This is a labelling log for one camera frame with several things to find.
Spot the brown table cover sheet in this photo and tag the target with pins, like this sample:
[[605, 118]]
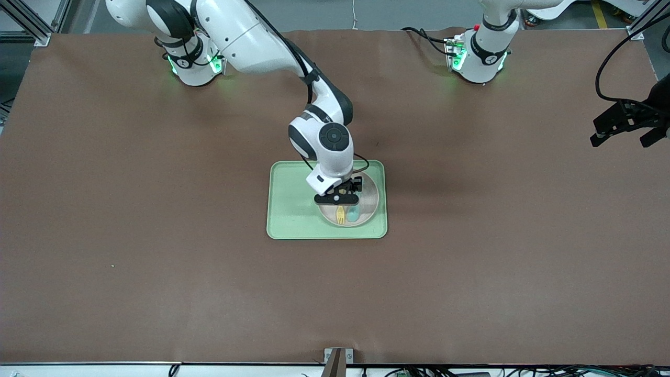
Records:
[[157, 209]]

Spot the metal table edge bracket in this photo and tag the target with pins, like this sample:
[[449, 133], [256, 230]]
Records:
[[337, 358]]

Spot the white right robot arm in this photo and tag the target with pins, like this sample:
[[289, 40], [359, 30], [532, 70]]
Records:
[[246, 31]]

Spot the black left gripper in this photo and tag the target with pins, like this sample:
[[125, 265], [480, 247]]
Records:
[[650, 114]]

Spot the light green rectangular tray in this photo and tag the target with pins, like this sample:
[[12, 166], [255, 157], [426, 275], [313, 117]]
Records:
[[293, 209]]

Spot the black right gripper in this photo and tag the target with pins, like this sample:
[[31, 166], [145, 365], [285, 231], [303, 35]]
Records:
[[355, 184]]

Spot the aluminium frame profile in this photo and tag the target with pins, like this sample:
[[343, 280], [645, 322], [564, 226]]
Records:
[[31, 23], [646, 18]]

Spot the round white plate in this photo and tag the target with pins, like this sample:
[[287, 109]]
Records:
[[369, 201]]

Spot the teal plastic spoon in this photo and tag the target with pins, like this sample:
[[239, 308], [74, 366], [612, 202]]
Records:
[[354, 213]]

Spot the yellow plastic fork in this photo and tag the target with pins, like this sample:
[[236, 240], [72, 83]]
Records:
[[341, 215]]

